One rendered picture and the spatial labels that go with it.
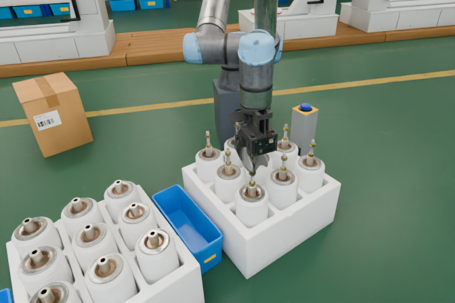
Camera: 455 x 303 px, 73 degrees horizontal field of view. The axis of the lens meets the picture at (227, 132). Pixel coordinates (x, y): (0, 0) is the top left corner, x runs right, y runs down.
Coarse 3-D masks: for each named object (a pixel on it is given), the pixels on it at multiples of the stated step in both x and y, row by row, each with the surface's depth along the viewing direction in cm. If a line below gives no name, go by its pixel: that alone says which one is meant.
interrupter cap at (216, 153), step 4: (204, 148) 108; (212, 148) 108; (200, 152) 106; (204, 152) 106; (216, 152) 105; (200, 156) 104; (204, 156) 104; (208, 156) 104; (212, 156) 104; (216, 156) 104; (204, 160) 102; (208, 160) 102; (212, 160) 102
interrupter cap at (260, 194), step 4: (256, 184) 91; (240, 188) 90; (244, 188) 90; (256, 188) 90; (260, 188) 90; (240, 192) 88; (244, 192) 88; (256, 192) 89; (260, 192) 88; (264, 192) 88; (240, 196) 87; (244, 196) 87; (248, 196) 87; (252, 196) 87; (256, 196) 87; (260, 196) 87; (264, 196) 87; (244, 200) 86; (248, 200) 85; (252, 200) 85; (256, 200) 85; (260, 200) 86
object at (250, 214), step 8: (240, 200) 86; (264, 200) 86; (240, 208) 87; (248, 208) 85; (256, 208) 85; (264, 208) 87; (240, 216) 89; (248, 216) 87; (256, 216) 87; (264, 216) 89; (248, 224) 88; (256, 224) 88
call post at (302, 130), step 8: (296, 112) 117; (296, 120) 119; (304, 120) 115; (312, 120) 118; (296, 128) 120; (304, 128) 117; (312, 128) 120; (296, 136) 122; (304, 136) 119; (312, 136) 122; (296, 144) 124; (304, 144) 121; (304, 152) 124
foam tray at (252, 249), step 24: (192, 168) 110; (192, 192) 109; (336, 192) 102; (216, 216) 97; (288, 216) 91; (312, 216) 99; (240, 240) 87; (264, 240) 88; (288, 240) 97; (240, 264) 93; (264, 264) 95
